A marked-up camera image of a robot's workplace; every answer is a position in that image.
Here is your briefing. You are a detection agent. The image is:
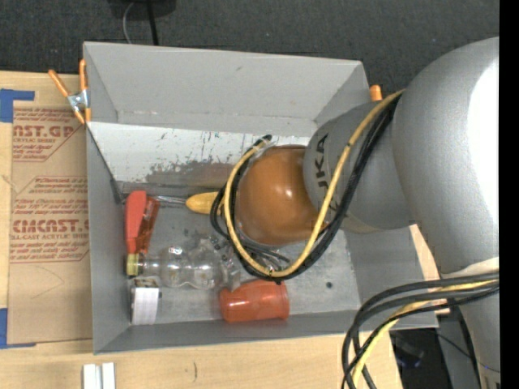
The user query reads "red and orange plastic tool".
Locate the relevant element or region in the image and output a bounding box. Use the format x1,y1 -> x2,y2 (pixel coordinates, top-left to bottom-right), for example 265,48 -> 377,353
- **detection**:
123,190 -> 161,256

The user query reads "clear bottle with yellow cap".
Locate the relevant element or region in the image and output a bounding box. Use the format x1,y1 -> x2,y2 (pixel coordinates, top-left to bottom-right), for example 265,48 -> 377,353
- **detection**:
124,245 -> 241,292

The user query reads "grey metal bin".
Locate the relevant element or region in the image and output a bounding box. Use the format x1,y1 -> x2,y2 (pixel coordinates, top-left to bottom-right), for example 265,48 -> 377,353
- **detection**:
82,41 -> 441,356

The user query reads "brown cardboard board, red print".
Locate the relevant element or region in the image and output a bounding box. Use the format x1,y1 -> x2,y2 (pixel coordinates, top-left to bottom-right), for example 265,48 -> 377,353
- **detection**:
0,70 -> 95,349

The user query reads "orange plastic cup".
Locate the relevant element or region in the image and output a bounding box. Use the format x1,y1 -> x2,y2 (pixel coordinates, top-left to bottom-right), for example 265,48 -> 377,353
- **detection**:
218,279 -> 291,324

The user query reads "wooden handle metal tool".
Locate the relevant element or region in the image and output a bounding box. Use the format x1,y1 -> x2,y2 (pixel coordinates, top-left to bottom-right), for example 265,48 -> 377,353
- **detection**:
155,190 -> 223,216

